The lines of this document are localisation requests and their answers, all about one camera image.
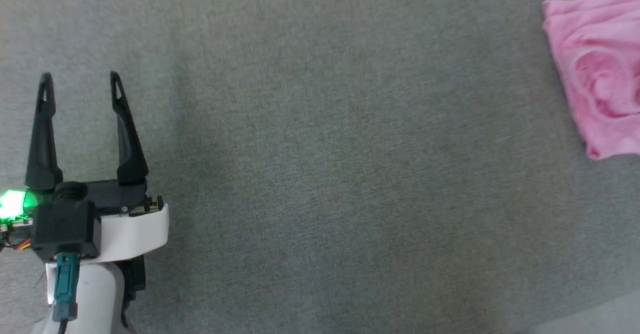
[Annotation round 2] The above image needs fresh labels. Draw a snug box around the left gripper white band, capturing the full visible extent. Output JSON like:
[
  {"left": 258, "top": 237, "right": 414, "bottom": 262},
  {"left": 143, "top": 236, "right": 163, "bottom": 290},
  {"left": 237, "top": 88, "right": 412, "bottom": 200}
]
[{"left": 0, "top": 70, "right": 170, "bottom": 301}]

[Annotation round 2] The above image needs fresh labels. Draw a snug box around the pink garment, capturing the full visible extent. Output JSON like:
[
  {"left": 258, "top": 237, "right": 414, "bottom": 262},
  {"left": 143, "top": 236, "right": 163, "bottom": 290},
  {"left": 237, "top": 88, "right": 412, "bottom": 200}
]
[{"left": 541, "top": 0, "right": 640, "bottom": 161}]

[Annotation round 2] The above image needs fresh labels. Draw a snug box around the grey fabric sofa cushion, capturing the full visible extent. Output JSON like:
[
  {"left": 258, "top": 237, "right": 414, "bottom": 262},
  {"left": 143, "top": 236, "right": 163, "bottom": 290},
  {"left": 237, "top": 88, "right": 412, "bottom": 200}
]
[{"left": 0, "top": 0, "right": 640, "bottom": 334}]

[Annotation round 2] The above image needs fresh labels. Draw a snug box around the black cable with teal plug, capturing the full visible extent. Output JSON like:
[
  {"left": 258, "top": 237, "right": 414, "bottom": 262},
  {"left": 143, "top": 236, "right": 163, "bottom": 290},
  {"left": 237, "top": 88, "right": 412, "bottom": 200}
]
[{"left": 52, "top": 253, "right": 82, "bottom": 334}]

